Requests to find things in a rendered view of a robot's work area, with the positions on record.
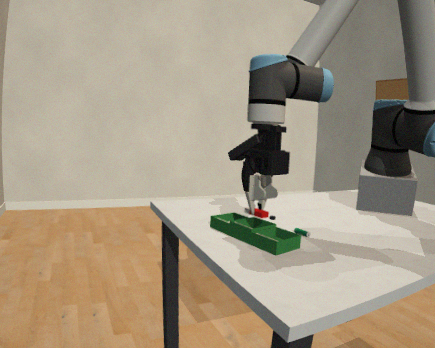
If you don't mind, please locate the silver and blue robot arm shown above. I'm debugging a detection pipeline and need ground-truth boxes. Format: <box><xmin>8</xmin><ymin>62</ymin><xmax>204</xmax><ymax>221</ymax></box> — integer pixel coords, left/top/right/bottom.
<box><xmin>228</xmin><ymin>0</ymin><xmax>435</xmax><ymax>177</ymax></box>

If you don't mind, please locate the green rack of labelled bins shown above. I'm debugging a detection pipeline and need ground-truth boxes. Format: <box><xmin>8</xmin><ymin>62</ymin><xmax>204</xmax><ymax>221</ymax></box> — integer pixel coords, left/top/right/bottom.
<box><xmin>210</xmin><ymin>213</ymin><xmax>301</xmax><ymax>256</ymax></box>

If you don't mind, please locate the red and white eraser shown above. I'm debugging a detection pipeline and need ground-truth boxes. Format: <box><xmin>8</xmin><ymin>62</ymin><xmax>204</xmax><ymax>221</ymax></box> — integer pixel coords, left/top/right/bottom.
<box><xmin>244</xmin><ymin>207</ymin><xmax>269</xmax><ymax>218</ymax></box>

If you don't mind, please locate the green aa battery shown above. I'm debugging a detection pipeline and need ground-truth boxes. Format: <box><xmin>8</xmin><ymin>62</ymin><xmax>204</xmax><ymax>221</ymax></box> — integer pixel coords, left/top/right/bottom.
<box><xmin>294</xmin><ymin>228</ymin><xmax>310</xmax><ymax>237</ymax></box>

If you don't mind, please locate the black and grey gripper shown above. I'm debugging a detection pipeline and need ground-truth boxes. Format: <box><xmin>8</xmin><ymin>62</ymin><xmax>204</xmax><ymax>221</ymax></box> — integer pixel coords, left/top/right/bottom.
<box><xmin>241</xmin><ymin>124</ymin><xmax>290</xmax><ymax>215</ymax></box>

